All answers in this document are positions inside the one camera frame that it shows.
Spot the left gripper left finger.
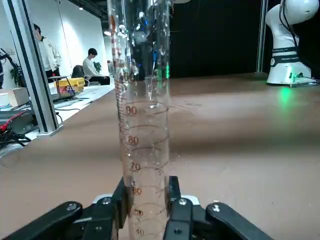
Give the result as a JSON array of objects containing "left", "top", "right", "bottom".
[{"left": 0, "top": 176, "right": 132, "bottom": 240}]

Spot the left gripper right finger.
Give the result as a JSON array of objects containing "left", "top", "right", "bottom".
[{"left": 163, "top": 175, "right": 275, "bottom": 240}]

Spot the glass pipette with blue bulb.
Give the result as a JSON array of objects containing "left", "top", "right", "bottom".
[{"left": 145, "top": 47, "right": 160, "bottom": 102}]

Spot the black flat box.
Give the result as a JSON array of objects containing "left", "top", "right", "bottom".
[{"left": 0, "top": 109, "right": 40, "bottom": 137}]

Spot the yellow case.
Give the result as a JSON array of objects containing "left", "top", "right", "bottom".
[{"left": 53, "top": 76, "right": 86, "bottom": 95}]

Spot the wooden box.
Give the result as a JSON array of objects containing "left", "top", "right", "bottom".
[{"left": 8, "top": 87, "right": 31, "bottom": 108}]

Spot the dark office chair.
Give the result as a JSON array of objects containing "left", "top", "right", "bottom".
[{"left": 71, "top": 64, "right": 86, "bottom": 80}]

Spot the seated person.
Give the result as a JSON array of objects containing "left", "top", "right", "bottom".
[{"left": 82, "top": 47, "right": 111, "bottom": 86}]

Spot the white paper cup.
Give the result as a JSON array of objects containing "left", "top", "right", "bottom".
[{"left": 0, "top": 92, "right": 11, "bottom": 111}]

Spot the green potted plant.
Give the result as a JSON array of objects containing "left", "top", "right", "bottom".
[{"left": 9, "top": 67, "right": 25, "bottom": 88}]

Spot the standing person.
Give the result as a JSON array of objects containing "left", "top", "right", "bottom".
[{"left": 33, "top": 23, "right": 63, "bottom": 79}]

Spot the black desk cable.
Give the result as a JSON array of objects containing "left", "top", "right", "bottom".
[{"left": 0, "top": 131, "right": 32, "bottom": 151}]

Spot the red cable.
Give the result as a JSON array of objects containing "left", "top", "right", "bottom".
[{"left": 0, "top": 111, "right": 27, "bottom": 131}]

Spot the aluminium frame post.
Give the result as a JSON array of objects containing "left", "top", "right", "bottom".
[
  {"left": 1, "top": 0, "right": 65, "bottom": 140},
  {"left": 256, "top": 0, "right": 270, "bottom": 74}
]

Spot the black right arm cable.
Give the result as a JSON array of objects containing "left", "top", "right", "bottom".
[{"left": 278, "top": 0, "right": 301, "bottom": 51}]

